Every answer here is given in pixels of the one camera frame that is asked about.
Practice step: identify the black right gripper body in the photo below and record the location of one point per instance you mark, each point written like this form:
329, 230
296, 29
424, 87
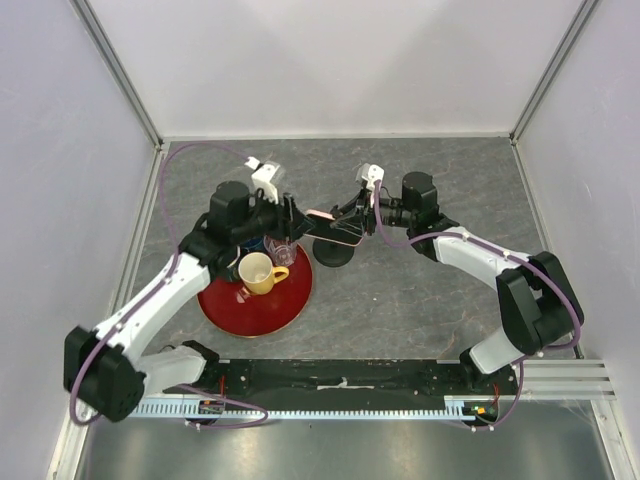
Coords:
369, 210

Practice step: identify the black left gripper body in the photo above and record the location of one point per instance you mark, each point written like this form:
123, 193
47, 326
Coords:
288, 224

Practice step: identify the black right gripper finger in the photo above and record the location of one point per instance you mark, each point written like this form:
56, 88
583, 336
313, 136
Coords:
351, 207
346, 228

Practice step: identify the phone with pink case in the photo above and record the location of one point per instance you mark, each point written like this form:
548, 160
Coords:
326, 228

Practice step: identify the black phone stand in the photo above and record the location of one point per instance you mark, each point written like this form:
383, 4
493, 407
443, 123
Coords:
331, 254

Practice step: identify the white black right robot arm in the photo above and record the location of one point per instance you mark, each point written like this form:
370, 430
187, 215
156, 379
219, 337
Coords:
538, 307

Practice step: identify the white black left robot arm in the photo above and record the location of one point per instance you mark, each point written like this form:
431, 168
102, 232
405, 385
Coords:
235, 215

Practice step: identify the clear drinking glass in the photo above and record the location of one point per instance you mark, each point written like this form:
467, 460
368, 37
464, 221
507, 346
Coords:
281, 252

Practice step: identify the dark blue mug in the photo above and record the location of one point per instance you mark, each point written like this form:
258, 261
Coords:
253, 245

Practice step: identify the yellow mug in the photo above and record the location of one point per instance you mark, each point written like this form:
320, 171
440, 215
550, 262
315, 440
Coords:
259, 275

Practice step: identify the cream and green mug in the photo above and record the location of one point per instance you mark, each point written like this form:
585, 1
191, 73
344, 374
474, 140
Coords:
230, 274

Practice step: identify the red round tray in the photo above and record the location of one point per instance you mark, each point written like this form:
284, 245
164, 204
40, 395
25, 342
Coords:
235, 310

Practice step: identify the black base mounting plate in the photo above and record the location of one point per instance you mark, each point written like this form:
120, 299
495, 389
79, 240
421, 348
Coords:
245, 376

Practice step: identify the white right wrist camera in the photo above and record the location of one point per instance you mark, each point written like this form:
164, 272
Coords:
368, 175

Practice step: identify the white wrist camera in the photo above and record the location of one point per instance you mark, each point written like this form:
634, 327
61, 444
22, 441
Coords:
368, 175
265, 176

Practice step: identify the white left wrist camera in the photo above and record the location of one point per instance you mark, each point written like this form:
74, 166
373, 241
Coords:
265, 176

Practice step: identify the light blue cable duct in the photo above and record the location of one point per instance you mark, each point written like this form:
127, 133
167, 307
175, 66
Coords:
421, 407

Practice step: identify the aluminium frame rail front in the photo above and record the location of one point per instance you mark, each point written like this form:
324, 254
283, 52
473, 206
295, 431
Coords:
550, 380

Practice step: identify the aluminium frame post right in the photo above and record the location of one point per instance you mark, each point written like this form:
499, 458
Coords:
563, 50

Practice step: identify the aluminium frame post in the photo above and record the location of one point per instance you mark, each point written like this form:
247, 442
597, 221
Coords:
563, 50
103, 44

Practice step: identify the aluminium frame post left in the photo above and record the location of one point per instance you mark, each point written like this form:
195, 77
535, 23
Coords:
103, 44

